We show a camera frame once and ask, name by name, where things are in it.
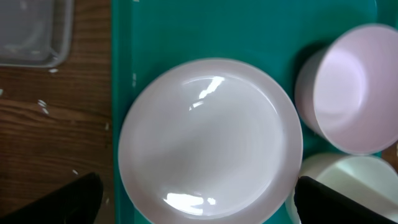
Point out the large white plate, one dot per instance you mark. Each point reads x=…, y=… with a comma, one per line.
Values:
x=210, y=141

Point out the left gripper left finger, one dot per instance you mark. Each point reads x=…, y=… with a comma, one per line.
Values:
x=76, y=202

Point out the white bowl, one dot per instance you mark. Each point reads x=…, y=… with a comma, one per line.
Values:
x=347, y=92

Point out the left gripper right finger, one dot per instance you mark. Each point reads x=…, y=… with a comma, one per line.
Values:
x=317, y=203

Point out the teal serving tray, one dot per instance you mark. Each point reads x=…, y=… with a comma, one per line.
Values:
x=151, y=36

